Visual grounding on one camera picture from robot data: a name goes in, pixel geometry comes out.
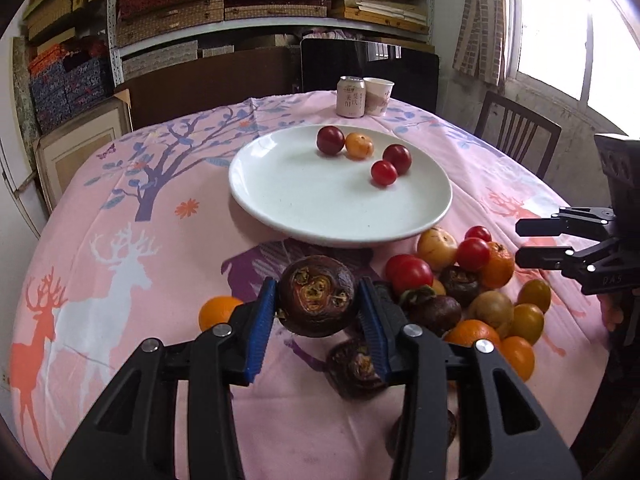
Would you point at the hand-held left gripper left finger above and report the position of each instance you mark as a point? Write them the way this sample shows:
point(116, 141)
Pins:
point(262, 325)

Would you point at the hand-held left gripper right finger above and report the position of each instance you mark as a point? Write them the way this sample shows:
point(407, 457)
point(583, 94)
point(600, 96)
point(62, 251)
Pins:
point(372, 325)

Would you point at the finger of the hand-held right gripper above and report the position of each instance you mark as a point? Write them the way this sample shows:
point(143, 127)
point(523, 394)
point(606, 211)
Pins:
point(545, 257)
point(555, 224)

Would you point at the white plate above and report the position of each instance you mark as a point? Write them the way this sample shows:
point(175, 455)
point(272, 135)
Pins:
point(310, 195)

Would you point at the person's right forearm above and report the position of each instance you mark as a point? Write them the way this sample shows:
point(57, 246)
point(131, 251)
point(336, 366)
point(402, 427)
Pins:
point(610, 410)

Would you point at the person's right hand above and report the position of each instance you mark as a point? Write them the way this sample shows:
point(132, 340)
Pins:
point(610, 312)

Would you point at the yellow tomato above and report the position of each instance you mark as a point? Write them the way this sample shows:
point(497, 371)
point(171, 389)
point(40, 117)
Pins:
point(534, 295)
point(526, 323)

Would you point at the large red tomato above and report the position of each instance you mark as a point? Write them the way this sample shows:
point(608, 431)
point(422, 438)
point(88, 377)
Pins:
point(409, 272)

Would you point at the small red tomato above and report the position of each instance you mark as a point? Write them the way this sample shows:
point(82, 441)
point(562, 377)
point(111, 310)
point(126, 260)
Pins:
point(478, 233)
point(398, 157)
point(472, 254)
point(384, 173)

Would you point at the pale yellow passion fruit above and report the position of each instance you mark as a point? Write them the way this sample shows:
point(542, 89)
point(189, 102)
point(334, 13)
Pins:
point(490, 308)
point(436, 248)

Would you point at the small yellow-orange fruit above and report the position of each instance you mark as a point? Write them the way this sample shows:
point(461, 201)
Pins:
point(439, 288)

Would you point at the dark wooden chair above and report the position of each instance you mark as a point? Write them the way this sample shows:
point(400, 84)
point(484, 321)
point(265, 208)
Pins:
point(520, 135)

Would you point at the window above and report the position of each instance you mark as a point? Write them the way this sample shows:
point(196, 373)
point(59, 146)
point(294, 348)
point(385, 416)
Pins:
point(560, 25)

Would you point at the orange-yellow tomato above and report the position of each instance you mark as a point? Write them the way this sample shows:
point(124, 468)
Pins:
point(359, 145)

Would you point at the dark red plum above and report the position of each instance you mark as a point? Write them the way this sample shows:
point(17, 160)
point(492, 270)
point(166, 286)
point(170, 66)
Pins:
point(330, 139)

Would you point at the black chair back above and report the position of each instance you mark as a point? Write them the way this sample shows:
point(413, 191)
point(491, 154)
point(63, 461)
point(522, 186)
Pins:
point(415, 75)

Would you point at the white paper cup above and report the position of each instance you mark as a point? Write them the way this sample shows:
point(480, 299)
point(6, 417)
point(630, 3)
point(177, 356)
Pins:
point(380, 96)

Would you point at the checked curtain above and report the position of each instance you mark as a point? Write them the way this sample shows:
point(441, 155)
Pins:
point(480, 20)

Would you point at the pink drink can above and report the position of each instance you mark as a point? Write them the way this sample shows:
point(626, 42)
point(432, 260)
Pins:
point(350, 97)

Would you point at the brown wooden board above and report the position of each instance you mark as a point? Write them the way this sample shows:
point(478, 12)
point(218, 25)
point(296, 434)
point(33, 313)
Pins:
point(210, 80)

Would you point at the cardboard box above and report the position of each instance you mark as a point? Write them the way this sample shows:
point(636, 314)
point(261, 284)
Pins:
point(80, 145)

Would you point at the stack of flat yellow boxes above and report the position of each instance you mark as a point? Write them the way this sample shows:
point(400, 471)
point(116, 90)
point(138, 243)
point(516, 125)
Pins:
point(380, 10)

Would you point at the pink cloth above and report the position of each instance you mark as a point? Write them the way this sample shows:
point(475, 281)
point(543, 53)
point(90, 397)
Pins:
point(330, 34)

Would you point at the stack of blue patterned boxes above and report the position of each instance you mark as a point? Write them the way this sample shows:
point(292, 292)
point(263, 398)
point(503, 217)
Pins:
point(70, 90)

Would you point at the white metal shelving unit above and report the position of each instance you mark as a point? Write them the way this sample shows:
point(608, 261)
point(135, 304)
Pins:
point(114, 35)

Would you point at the stack of yellow woven boxes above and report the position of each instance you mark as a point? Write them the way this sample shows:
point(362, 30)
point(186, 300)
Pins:
point(55, 5)

